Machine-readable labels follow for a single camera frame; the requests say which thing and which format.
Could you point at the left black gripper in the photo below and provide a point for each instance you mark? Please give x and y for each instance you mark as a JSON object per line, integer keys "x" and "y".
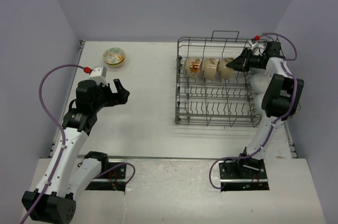
{"x": 119, "y": 98}

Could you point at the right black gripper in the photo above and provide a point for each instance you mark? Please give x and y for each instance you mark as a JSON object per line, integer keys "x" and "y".
{"x": 242, "y": 61}

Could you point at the beige bowl brown pattern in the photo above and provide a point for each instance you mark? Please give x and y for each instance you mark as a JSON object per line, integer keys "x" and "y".
{"x": 222, "y": 69}

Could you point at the beige bowl white flower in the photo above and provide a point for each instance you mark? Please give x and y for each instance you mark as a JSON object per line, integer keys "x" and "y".
{"x": 209, "y": 68}

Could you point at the yellow patterned bowl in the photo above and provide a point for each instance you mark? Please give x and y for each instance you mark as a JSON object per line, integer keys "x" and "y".
{"x": 115, "y": 61}

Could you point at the white bowl green leaves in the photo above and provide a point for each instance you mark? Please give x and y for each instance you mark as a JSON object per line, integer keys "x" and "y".
{"x": 113, "y": 52}

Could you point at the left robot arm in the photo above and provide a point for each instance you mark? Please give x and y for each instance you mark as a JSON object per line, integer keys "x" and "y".
{"x": 54, "y": 199}

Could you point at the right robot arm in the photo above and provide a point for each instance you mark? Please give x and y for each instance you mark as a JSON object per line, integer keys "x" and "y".
{"x": 280, "y": 100}

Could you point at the white bowl far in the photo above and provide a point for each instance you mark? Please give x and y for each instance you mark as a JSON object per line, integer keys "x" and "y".
{"x": 259, "y": 51}

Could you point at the white bowl middle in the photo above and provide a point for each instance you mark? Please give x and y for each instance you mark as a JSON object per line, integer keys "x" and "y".
{"x": 260, "y": 82}

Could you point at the white bowl near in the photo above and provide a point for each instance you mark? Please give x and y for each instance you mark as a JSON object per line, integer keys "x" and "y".
{"x": 258, "y": 103}

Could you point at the beige bowl orange flower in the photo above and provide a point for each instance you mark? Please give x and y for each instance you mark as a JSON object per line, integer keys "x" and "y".
{"x": 192, "y": 67}

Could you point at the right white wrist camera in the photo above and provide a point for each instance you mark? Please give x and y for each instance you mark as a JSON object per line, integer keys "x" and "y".
{"x": 254, "y": 43}

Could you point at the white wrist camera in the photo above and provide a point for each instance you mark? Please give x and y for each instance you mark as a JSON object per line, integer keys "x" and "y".
{"x": 98, "y": 75}
{"x": 254, "y": 43}

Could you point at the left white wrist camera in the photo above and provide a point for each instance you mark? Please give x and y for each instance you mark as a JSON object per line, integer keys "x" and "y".
{"x": 98, "y": 75}

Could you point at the grey wire dish rack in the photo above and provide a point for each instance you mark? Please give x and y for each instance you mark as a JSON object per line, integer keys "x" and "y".
{"x": 217, "y": 102}

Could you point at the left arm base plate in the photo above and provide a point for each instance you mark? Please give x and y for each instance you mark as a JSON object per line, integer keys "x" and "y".
{"x": 115, "y": 180}

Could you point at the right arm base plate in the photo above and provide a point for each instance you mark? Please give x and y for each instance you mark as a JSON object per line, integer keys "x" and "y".
{"x": 243, "y": 175}

